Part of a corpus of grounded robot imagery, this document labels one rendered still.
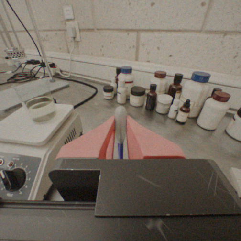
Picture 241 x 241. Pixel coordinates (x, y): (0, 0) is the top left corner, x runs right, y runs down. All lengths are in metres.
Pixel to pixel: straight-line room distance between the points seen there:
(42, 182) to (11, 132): 0.10
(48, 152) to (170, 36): 0.52
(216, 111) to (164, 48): 0.30
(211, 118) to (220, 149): 0.08
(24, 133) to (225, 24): 0.58
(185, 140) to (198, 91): 0.14
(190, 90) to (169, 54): 0.20
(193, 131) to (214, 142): 0.05
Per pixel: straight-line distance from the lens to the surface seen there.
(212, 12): 0.54
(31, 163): 0.24
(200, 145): 0.36
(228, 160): 0.36
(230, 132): 0.43
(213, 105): 0.39
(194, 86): 0.41
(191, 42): 0.54
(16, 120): 0.31
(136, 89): 0.45
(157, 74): 0.46
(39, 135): 0.24
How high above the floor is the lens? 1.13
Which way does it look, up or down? 37 degrees down
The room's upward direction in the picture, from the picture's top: straight up
